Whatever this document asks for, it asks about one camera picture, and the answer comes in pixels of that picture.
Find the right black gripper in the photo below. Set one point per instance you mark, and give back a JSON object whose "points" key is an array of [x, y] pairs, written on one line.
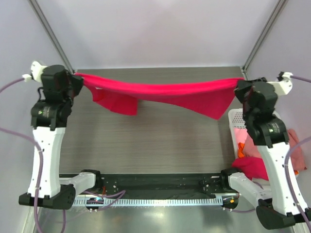
{"points": [[243, 86]]}

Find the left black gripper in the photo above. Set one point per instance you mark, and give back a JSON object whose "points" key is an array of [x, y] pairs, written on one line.
{"points": [[78, 82]]}

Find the magenta t shirt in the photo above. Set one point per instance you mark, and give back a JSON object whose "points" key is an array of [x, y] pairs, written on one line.
{"points": [[211, 99], [252, 167]]}

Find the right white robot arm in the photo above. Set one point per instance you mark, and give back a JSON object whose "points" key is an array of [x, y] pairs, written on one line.
{"points": [[283, 205]]}

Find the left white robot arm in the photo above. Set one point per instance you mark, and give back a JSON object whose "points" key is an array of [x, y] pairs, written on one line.
{"points": [[49, 118]]}

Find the white plastic laundry basket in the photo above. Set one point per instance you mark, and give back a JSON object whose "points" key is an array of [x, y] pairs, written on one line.
{"points": [[236, 126]]}

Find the orange garment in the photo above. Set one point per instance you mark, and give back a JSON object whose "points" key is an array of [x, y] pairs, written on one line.
{"points": [[241, 152]]}

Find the salmon pink t shirt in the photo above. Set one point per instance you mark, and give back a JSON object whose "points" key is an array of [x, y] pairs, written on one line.
{"points": [[297, 157]]}

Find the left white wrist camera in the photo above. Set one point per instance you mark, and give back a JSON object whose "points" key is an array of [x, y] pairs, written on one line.
{"points": [[36, 72]]}

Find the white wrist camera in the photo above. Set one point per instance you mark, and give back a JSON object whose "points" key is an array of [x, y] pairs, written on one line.
{"points": [[36, 72], [284, 84]]}

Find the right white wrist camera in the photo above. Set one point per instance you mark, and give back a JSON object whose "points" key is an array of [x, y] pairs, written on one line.
{"points": [[284, 84]]}

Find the left aluminium frame post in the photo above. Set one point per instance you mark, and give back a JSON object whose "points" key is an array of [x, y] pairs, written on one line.
{"points": [[50, 33]]}

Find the aluminium frame post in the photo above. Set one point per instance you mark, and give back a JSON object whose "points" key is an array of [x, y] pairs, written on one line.
{"points": [[50, 33], [280, 4]]}

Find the right aluminium frame post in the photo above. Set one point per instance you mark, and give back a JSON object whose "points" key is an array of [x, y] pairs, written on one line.
{"points": [[280, 4]]}

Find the white slotted cable duct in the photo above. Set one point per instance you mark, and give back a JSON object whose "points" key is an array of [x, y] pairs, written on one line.
{"points": [[88, 201]]}

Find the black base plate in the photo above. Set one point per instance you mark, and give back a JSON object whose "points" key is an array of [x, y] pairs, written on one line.
{"points": [[181, 186]]}

